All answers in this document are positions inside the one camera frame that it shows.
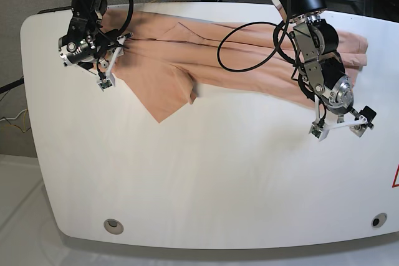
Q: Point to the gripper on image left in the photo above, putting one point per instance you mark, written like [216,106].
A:
[102,67]

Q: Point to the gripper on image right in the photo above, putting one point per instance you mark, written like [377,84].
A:
[361,123]

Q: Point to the peach T-shirt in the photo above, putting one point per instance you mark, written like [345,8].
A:
[168,55]

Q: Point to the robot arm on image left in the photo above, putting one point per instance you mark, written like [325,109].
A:
[87,45]

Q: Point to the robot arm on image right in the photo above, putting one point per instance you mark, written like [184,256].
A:
[309,43]

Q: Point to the black bar at left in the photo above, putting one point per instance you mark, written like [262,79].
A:
[12,85]

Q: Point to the right table grommet hole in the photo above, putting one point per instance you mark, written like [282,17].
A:
[379,220]

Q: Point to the table grommet hole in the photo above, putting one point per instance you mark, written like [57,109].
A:
[113,226]
[379,220]

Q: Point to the left table grommet hole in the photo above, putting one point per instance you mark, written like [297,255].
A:
[113,226]

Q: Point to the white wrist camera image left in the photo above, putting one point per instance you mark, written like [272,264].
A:
[105,83]

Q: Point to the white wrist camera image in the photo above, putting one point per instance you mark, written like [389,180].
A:
[319,132]
[105,83]

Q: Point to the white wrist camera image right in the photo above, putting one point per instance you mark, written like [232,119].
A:
[319,132]

